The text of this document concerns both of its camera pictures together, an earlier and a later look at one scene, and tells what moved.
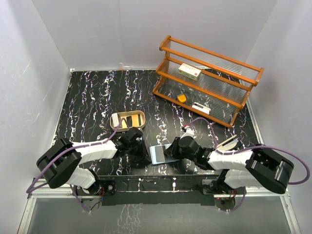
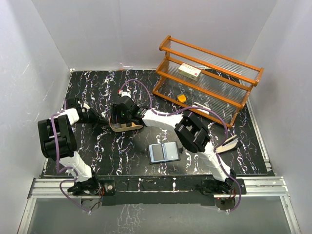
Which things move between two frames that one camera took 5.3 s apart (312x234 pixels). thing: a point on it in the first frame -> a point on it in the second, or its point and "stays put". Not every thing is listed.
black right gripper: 191,188 stays put
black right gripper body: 189,157 -> 119,117
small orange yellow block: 182,98 stays put
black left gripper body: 133,150 -> 90,117
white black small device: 201,107 stays put
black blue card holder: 158,156 stays put
